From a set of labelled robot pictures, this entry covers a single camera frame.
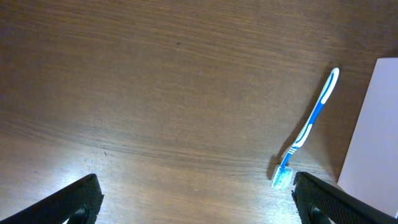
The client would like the blue white toothbrush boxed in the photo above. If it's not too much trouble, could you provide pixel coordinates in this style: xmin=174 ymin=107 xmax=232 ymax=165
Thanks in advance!
xmin=271 ymin=67 xmax=340 ymax=189

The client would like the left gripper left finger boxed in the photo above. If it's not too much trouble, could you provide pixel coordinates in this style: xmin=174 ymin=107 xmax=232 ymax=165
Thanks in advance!
xmin=1 ymin=174 xmax=104 ymax=223

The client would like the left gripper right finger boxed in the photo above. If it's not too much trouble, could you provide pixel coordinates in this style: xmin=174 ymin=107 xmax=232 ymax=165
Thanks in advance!
xmin=292 ymin=172 xmax=397 ymax=224

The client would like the white cardboard box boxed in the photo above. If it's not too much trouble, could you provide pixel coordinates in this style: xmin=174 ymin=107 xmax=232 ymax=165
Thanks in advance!
xmin=338 ymin=58 xmax=397 ymax=217

